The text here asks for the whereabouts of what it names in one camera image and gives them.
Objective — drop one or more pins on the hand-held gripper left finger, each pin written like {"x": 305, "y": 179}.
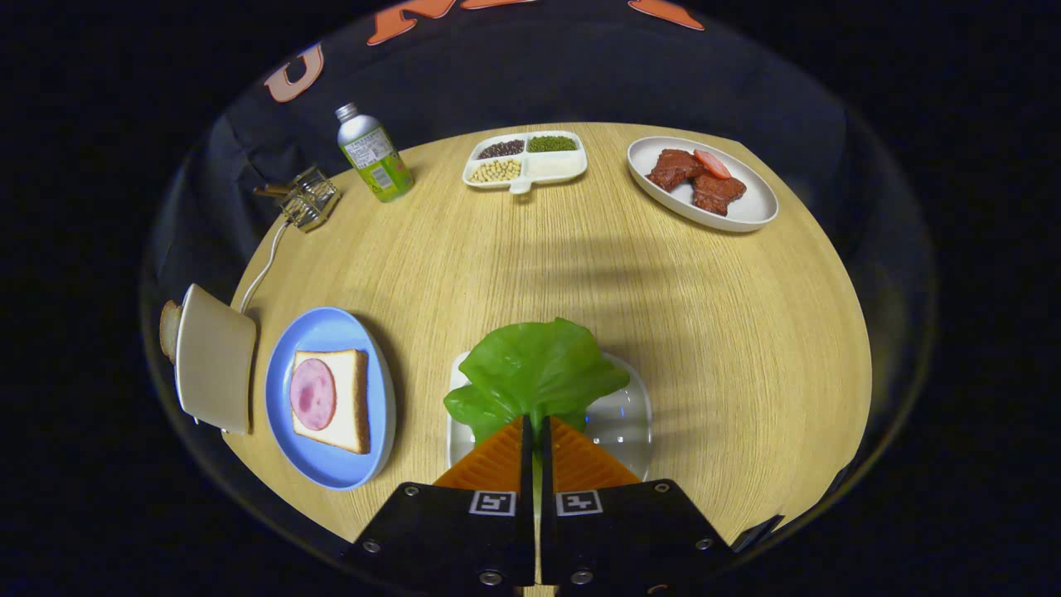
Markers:
{"x": 464, "y": 539}

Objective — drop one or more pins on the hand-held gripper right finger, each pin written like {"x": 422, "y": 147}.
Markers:
{"x": 622, "y": 539}

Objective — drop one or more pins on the green lettuce leaf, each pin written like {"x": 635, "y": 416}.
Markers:
{"x": 530, "y": 369}

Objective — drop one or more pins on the brown toast slice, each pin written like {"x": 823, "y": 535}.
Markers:
{"x": 169, "y": 332}

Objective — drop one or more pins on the white square plate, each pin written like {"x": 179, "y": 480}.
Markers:
{"x": 622, "y": 423}

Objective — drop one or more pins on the white bread slice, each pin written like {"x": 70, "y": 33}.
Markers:
{"x": 348, "y": 398}

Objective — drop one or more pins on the pink ham slice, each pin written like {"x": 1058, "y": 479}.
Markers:
{"x": 312, "y": 395}

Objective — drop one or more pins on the blue plate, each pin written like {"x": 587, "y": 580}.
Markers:
{"x": 327, "y": 332}

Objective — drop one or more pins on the white toaster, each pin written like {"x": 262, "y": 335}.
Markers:
{"x": 215, "y": 361}

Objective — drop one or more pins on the brown meat slice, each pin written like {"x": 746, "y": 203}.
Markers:
{"x": 718, "y": 195}
{"x": 673, "y": 168}

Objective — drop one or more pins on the white oval plate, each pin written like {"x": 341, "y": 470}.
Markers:
{"x": 746, "y": 203}

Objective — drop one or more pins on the yellow soybeans pile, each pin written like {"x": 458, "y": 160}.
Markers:
{"x": 496, "y": 171}

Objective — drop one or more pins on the white divided dish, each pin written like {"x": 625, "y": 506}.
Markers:
{"x": 555, "y": 166}

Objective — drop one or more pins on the pink sausage slice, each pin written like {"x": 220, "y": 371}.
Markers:
{"x": 713, "y": 164}

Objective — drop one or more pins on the green drink bottle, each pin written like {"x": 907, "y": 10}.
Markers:
{"x": 377, "y": 162}

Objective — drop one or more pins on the dark red beans pile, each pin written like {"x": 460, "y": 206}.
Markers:
{"x": 501, "y": 149}

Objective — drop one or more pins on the green mung beans pile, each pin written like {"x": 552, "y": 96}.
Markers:
{"x": 552, "y": 143}

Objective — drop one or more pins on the black backdrop cloth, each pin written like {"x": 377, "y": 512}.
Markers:
{"x": 580, "y": 75}

